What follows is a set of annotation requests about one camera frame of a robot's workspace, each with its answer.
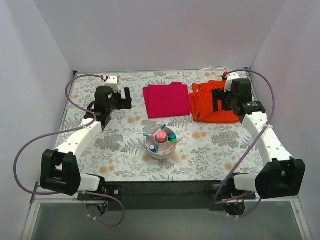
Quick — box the orange folded cloth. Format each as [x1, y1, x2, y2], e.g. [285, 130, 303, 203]
[189, 80, 239, 124]

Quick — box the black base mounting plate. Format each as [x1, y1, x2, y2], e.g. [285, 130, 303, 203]
[77, 179, 258, 211]

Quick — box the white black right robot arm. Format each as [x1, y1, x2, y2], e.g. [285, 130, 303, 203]
[212, 73, 306, 199]

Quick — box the pink cap marker bottle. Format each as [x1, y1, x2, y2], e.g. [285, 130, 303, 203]
[155, 131, 168, 144]

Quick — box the floral patterned table mat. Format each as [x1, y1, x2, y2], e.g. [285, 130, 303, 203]
[49, 70, 280, 182]

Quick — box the orange thin pen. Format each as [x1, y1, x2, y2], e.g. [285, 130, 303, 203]
[162, 140, 181, 155]

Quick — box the white cord at back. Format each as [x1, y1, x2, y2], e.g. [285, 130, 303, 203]
[196, 66, 227, 83]

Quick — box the white round divided organizer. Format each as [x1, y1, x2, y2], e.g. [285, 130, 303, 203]
[145, 126, 177, 161]

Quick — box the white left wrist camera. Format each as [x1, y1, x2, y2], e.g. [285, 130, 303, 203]
[102, 75, 121, 93]

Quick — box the aluminium table frame rail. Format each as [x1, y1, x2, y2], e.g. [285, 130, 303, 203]
[21, 70, 313, 240]

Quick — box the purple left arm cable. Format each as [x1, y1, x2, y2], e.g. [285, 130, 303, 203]
[13, 73, 126, 228]

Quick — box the blue cap grey glue stick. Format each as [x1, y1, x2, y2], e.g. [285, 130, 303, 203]
[149, 144, 157, 153]

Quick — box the magenta folded cloth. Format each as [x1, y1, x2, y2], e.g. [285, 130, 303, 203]
[143, 82, 191, 119]

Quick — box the green cap black highlighter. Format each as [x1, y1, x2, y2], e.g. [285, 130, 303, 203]
[168, 134, 178, 143]

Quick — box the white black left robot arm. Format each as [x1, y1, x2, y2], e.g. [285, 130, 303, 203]
[40, 84, 132, 200]

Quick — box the blue cap black highlighter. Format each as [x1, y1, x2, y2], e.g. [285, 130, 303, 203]
[168, 134, 176, 139]

